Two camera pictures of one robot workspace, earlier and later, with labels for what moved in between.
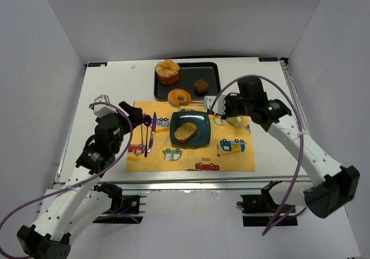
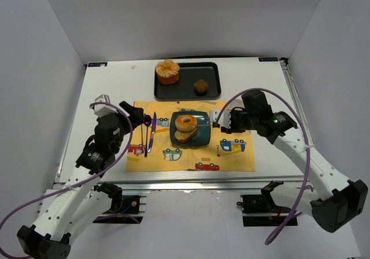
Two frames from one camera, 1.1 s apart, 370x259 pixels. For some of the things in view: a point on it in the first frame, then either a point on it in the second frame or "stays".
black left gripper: (132, 115) stays
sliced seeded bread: (185, 132) stays
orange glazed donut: (178, 97) -> (185, 122)
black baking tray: (189, 73) stays
